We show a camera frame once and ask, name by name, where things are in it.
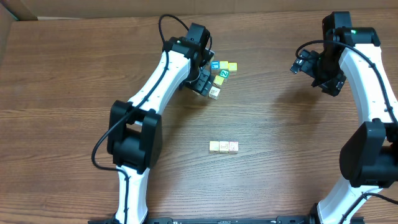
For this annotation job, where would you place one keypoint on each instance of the blue letter block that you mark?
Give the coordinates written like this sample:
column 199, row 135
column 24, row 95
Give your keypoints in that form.
column 215, row 66

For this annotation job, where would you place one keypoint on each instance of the green Z letter block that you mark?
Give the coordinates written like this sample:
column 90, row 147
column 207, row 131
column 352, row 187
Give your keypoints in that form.
column 224, row 73

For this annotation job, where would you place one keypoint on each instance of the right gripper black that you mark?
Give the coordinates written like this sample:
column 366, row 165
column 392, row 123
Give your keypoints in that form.
column 333, row 84

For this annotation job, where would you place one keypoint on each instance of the red Q letter block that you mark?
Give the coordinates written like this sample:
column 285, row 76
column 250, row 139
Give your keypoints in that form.
column 233, row 147

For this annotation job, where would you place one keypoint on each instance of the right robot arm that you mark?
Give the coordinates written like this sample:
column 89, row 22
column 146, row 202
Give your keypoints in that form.
column 368, row 160

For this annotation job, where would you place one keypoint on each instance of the white dotted wooden block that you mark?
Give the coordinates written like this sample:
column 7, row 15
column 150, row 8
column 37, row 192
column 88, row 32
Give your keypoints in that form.
column 224, row 147

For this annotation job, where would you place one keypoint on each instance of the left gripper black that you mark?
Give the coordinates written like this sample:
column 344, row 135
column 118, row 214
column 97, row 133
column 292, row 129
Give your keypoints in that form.
column 203, row 83

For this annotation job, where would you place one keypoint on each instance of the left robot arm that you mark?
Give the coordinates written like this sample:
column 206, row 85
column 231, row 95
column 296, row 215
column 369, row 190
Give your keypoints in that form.
column 135, row 138

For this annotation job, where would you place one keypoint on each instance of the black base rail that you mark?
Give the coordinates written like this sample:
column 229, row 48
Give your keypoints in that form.
column 278, row 220

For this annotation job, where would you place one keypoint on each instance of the white picture block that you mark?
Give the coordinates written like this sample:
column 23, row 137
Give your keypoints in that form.
column 214, row 92

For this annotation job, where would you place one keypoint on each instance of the pale yellow block top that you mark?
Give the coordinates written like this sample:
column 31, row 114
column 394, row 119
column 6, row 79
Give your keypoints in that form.
column 224, row 65

